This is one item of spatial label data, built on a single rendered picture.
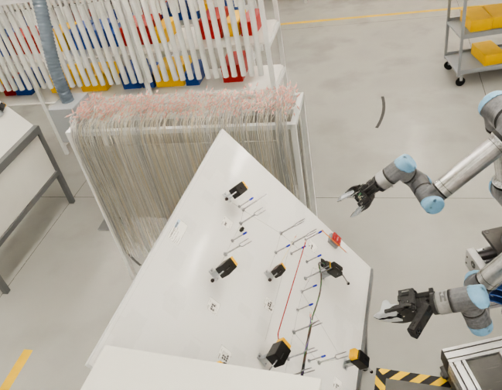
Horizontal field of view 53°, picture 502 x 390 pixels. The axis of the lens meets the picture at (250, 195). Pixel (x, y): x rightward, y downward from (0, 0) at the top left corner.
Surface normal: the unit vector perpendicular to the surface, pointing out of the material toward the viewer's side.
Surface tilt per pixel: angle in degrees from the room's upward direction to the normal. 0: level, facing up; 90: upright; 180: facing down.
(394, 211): 0
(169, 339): 52
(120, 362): 0
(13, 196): 90
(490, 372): 0
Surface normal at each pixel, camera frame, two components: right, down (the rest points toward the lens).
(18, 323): -0.16, -0.78
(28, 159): 0.97, 0.00
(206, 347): 0.65, -0.44
